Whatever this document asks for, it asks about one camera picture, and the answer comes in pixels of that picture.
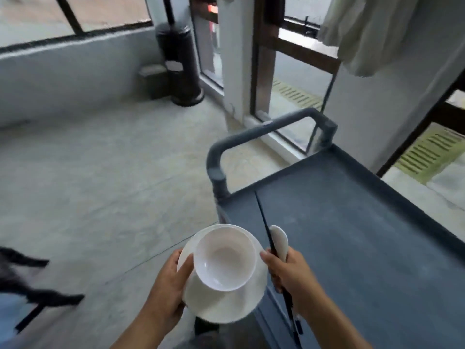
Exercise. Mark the grey waste bin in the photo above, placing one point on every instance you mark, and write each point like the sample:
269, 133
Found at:
152, 83

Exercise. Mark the white ceramic bowl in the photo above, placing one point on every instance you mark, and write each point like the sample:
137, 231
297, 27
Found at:
225, 258

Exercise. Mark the white ceramic spoon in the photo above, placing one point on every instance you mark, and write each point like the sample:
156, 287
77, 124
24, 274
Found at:
279, 239

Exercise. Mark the white curtain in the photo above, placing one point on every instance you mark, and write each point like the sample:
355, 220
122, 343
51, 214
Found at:
381, 32

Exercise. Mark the dark framed window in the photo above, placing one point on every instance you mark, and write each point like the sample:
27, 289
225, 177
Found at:
301, 54
69, 14
450, 116

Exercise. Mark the grey blue service cart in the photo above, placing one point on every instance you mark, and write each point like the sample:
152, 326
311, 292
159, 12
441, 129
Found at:
345, 250

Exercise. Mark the black patio heater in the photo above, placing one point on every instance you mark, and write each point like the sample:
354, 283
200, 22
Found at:
181, 69

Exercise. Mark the person's right hand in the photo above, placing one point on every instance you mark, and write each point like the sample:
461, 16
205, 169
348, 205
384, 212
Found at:
298, 276

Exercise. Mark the dark wooden chair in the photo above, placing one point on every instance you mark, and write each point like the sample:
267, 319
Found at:
36, 298

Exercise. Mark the glass door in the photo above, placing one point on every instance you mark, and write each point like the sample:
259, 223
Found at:
209, 50

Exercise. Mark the person's black shoe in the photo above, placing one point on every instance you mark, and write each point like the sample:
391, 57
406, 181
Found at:
205, 327

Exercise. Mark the white ceramic plate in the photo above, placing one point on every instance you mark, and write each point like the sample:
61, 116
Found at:
225, 305

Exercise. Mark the person's left hand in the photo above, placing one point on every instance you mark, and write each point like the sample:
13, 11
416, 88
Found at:
167, 290

